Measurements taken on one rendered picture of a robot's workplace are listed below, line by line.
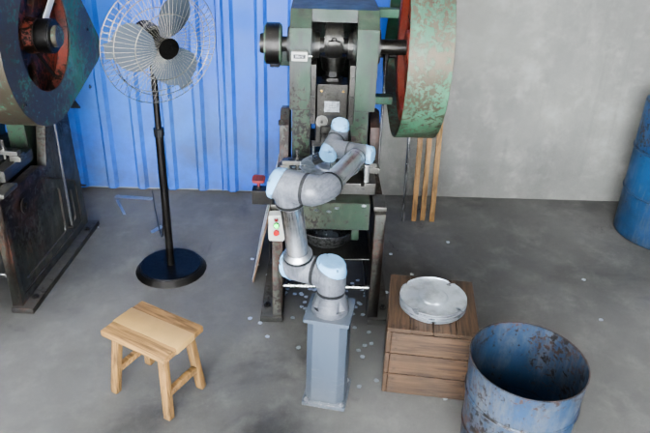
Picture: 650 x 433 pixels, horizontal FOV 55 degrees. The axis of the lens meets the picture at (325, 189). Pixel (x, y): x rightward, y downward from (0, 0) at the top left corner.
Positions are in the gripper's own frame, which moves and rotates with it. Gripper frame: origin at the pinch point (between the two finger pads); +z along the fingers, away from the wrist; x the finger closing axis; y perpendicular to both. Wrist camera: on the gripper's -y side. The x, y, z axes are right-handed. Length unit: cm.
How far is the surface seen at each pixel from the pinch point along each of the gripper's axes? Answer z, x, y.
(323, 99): -19.8, 30.3, -3.6
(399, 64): -14, 63, 36
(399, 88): -9, 51, 35
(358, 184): 13.3, 7.1, 14.1
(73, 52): -10, 71, -128
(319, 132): -4.6, 23.3, -4.9
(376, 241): 27.2, -16.4, 22.7
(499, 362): 18, -81, 67
